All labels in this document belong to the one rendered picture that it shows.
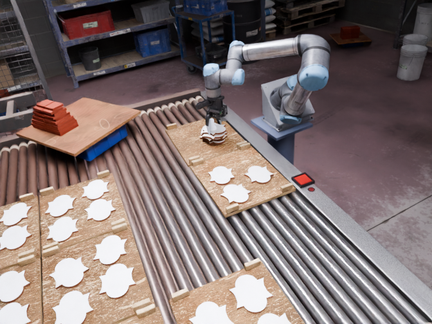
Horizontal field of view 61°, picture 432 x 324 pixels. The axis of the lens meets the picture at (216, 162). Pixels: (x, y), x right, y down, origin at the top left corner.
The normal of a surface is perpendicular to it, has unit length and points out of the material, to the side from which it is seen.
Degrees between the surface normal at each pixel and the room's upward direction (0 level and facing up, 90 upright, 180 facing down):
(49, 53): 90
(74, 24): 90
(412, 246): 0
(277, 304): 0
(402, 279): 0
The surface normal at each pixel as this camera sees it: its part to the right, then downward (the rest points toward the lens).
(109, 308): -0.09, -0.82
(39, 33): 0.48, 0.47
